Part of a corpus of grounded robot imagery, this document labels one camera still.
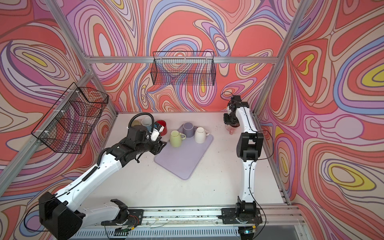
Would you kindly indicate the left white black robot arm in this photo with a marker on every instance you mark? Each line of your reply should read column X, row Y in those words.
column 61, row 213

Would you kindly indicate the beige speckled mug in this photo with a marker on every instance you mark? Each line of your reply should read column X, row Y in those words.
column 136, row 123

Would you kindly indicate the lavender plastic tray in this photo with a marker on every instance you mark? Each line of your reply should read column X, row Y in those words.
column 182, row 161

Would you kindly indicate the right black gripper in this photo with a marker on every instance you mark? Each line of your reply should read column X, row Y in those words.
column 228, row 121

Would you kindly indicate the black wire basket left wall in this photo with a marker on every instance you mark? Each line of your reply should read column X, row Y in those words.
column 73, row 123

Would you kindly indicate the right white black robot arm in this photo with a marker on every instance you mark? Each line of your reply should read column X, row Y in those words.
column 247, row 210

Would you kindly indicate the light blue mug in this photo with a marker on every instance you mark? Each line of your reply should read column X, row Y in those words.
column 148, row 123

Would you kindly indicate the light green mug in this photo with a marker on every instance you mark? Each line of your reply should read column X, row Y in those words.
column 176, row 138

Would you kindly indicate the black wire basket wall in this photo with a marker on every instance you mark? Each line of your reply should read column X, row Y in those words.
column 183, row 68
column 73, row 123

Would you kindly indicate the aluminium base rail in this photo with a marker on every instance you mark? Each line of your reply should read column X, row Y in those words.
column 280, row 222

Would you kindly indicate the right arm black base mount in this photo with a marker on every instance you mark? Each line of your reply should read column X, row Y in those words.
column 230, row 216

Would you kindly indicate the red mug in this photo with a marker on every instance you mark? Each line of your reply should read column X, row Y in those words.
column 162, row 126

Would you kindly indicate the white mug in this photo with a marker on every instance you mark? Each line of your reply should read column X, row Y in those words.
column 201, row 135

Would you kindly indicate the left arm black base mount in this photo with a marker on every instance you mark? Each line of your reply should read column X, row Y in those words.
column 132, row 217

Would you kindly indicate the black wire basket back wall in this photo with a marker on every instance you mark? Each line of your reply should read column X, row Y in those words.
column 183, row 68

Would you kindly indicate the purple mug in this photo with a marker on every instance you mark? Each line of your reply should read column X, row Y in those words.
column 189, row 129

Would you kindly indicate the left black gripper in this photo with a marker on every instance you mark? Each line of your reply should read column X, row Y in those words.
column 158, row 147

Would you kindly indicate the pink patterned mug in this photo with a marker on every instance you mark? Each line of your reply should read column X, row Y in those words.
column 232, row 130

